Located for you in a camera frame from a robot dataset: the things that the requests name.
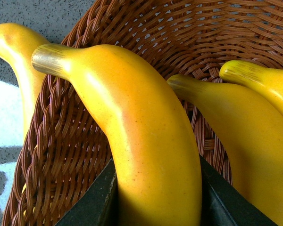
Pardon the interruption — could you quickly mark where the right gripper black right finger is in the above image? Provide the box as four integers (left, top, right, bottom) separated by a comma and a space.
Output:
200, 156, 276, 226

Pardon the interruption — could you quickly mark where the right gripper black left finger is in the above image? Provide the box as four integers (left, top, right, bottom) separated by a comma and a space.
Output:
56, 159, 118, 226

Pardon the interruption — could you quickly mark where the yellow banana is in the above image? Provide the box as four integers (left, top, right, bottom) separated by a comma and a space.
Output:
32, 44, 202, 226
0, 23, 49, 138

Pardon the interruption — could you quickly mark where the front banana in basket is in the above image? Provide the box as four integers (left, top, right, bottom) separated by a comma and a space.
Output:
167, 75, 283, 226

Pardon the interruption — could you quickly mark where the banana in basket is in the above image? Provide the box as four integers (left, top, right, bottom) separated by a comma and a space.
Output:
219, 60, 283, 116
167, 75, 283, 226

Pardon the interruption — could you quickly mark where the rear banana in basket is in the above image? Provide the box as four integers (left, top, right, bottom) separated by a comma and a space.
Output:
219, 60, 283, 116

